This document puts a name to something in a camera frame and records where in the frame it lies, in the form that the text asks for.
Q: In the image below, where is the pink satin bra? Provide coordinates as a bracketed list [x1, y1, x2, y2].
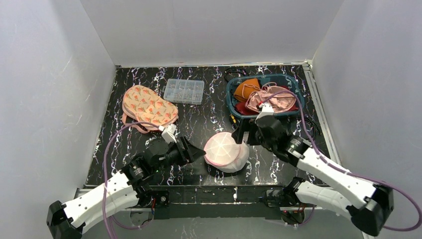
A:
[245, 82, 298, 113]

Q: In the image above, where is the teal plastic basket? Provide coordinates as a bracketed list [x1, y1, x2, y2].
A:
[226, 74, 304, 119]

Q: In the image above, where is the purple cable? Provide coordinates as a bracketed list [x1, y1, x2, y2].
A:
[103, 121, 166, 239]
[258, 90, 422, 232]

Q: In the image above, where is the black cable behind basket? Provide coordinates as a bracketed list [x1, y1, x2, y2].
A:
[223, 67, 248, 83]

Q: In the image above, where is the orange bra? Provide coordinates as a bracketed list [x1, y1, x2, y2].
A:
[233, 78, 261, 102]

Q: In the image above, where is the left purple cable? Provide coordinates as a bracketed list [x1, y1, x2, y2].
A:
[103, 121, 166, 239]

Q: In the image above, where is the white mesh laundry bag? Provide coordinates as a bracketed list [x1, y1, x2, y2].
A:
[204, 132, 249, 173]

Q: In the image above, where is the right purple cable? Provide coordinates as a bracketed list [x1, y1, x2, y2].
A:
[258, 90, 422, 232]

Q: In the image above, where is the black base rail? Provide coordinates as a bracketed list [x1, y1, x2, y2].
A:
[145, 184, 317, 225]

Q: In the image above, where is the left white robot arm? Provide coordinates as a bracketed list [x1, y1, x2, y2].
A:
[46, 136, 206, 239]

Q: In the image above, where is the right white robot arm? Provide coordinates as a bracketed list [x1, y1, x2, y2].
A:
[231, 116, 394, 237]

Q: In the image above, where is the clear plastic parts box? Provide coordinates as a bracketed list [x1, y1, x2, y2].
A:
[163, 79, 205, 105]

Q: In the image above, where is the floral pink laundry bag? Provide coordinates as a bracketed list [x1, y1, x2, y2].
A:
[122, 85, 178, 133]

